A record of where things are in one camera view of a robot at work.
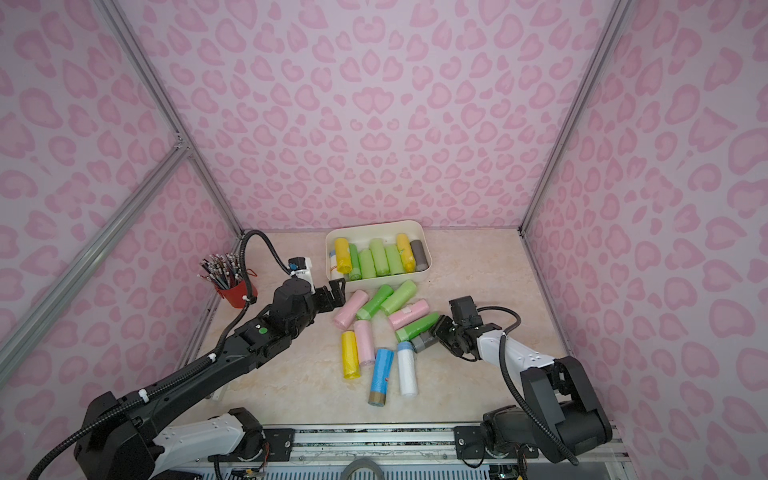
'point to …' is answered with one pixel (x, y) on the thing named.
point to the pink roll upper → (346, 315)
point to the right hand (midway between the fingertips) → (433, 331)
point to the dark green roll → (356, 273)
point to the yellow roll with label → (406, 251)
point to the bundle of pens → (223, 270)
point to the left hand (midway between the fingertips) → (340, 286)
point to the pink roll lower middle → (364, 336)
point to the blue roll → (381, 375)
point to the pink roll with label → (408, 314)
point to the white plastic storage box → (360, 236)
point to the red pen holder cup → (234, 295)
